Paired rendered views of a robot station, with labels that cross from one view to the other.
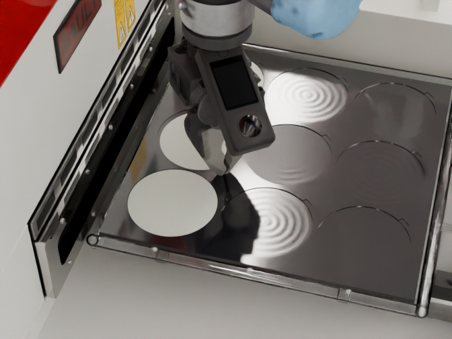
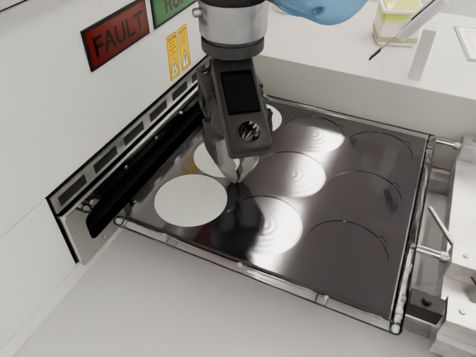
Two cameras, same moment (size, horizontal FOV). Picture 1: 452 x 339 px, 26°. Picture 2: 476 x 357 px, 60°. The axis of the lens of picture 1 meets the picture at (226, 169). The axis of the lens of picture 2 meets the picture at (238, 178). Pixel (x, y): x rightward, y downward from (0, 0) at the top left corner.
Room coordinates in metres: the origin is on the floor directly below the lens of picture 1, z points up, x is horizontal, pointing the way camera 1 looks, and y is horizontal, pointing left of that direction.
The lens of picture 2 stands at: (0.35, -0.07, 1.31)
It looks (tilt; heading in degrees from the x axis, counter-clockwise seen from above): 43 degrees down; 9
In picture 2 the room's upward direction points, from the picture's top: straight up
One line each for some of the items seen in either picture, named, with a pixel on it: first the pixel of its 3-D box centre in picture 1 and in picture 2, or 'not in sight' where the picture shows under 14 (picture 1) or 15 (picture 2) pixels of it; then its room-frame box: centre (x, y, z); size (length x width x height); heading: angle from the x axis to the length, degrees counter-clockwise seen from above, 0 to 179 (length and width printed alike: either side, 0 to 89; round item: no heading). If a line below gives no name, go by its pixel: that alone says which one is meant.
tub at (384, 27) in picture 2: not in sight; (397, 21); (1.15, -0.24, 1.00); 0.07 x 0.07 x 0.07; 3
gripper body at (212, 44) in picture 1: (214, 60); (231, 80); (0.80, 0.01, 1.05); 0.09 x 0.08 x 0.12; 26
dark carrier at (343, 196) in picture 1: (288, 155); (290, 174); (0.81, -0.07, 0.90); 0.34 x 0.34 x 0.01; 75
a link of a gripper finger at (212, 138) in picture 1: (204, 138); (222, 151); (0.79, 0.02, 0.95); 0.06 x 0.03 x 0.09; 26
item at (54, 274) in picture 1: (115, 132); (164, 144); (0.85, 0.13, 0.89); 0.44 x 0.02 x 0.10; 165
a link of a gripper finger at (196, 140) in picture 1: (206, 122); (220, 134); (0.76, 0.02, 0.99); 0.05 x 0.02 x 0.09; 116
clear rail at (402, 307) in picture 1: (251, 274); (241, 268); (0.63, -0.03, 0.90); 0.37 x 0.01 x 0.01; 75
